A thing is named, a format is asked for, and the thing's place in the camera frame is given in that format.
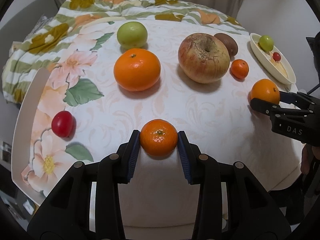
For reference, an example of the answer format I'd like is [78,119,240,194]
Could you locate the orange with navel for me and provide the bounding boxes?
[249,79,280,105]

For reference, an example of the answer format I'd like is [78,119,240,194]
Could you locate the small red cherry tomato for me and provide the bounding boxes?
[272,52,281,62]

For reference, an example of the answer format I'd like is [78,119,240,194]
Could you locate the small tangerine with stem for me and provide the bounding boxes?
[140,119,178,157]

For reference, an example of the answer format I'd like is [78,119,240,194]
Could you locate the person's right hand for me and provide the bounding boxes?
[300,144,319,174]

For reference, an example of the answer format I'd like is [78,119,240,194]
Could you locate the cream duck-print plate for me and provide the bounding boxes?
[250,33,296,85]

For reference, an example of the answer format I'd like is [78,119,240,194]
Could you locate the small orange mandarin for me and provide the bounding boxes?
[231,59,249,80]

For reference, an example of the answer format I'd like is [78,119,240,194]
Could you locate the green apple on plate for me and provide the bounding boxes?
[259,35,274,52]

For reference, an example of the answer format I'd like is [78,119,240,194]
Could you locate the brown kiwi fruit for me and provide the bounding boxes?
[214,33,238,57]

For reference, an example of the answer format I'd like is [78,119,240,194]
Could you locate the large red-yellow apple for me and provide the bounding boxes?
[178,33,230,84]

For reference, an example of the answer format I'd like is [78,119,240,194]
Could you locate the red plum tomato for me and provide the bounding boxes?
[51,111,74,138]

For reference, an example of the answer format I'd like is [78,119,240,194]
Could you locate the white floral tablecloth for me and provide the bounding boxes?
[21,20,302,197]

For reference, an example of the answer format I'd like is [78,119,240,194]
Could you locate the large orange tangerine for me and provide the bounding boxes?
[113,48,161,92]

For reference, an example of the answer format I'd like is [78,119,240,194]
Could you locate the green apple on table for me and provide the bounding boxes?
[117,22,148,50]

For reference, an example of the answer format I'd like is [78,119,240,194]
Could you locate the green striped floral quilt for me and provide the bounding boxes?
[2,0,247,104]

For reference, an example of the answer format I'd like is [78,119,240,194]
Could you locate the black cable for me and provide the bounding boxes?
[307,83,320,95]

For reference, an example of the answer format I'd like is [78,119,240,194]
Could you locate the white table frame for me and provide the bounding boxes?
[11,69,50,205]

